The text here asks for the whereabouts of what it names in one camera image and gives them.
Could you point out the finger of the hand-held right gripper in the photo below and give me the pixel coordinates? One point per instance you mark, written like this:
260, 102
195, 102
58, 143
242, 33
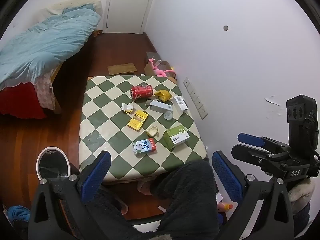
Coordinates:
247, 153
251, 139

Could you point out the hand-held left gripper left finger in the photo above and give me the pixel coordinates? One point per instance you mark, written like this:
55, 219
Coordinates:
96, 176

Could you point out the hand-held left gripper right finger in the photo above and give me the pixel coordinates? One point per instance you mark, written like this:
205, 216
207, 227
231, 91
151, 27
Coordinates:
227, 177

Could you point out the white rimmed trash bin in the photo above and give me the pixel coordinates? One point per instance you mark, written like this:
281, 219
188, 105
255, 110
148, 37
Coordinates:
52, 166

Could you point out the yellow cigarette box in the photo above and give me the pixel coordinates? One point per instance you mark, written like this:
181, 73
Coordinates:
138, 120

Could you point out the clear plastic cup lid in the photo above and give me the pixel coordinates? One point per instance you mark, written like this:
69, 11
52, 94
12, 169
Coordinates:
168, 115

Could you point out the person's right forearm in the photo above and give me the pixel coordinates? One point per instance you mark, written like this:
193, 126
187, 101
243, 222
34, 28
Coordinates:
301, 192

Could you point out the orange bottle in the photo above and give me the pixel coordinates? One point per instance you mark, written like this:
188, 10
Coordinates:
225, 206

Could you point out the blue red milk carton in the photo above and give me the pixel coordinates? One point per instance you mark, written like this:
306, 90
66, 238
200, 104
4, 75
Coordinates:
144, 147

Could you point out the green checkered table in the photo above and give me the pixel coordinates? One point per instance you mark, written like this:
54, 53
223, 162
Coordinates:
112, 120

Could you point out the green white box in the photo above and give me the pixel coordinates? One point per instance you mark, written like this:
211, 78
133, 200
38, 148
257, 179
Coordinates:
176, 137

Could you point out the crumpled white yellow wrapper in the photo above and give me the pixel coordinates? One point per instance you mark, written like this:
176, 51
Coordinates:
128, 108

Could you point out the white barcode box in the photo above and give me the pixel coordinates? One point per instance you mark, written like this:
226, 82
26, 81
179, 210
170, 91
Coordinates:
181, 103

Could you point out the blue cloth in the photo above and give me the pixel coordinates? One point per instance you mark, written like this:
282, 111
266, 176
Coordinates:
17, 212

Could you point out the red drink can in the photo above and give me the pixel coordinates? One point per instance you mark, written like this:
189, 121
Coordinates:
141, 92

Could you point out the long grey white box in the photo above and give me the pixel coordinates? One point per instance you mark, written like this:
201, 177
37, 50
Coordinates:
161, 106

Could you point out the pink patterned cloth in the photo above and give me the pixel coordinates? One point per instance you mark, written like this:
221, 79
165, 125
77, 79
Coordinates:
45, 92

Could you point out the yellow crumpled packet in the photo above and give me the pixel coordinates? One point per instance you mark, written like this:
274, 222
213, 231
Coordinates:
163, 95

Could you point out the red bed cloth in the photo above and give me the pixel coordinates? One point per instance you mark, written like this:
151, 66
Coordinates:
20, 100

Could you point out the flat cardboard piece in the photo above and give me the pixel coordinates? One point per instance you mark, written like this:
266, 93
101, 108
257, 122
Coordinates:
122, 69

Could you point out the pink toy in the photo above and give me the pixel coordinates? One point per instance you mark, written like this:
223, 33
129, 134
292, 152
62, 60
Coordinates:
160, 72

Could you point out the cardboard box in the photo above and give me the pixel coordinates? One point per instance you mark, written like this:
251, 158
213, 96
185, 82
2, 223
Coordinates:
148, 69

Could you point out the light blue blanket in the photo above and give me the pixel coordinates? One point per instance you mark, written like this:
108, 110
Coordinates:
45, 45

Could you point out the small orange floor item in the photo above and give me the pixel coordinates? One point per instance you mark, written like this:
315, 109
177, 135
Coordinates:
99, 32

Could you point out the white door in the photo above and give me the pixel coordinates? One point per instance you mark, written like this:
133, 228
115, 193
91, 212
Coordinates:
130, 7

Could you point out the beige pillow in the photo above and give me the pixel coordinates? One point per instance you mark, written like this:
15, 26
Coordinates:
82, 1

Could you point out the white wall socket strip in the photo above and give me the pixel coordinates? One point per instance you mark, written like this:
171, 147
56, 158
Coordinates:
196, 98

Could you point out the wooden bed frame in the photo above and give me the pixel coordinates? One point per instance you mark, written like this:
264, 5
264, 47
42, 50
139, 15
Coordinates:
57, 100

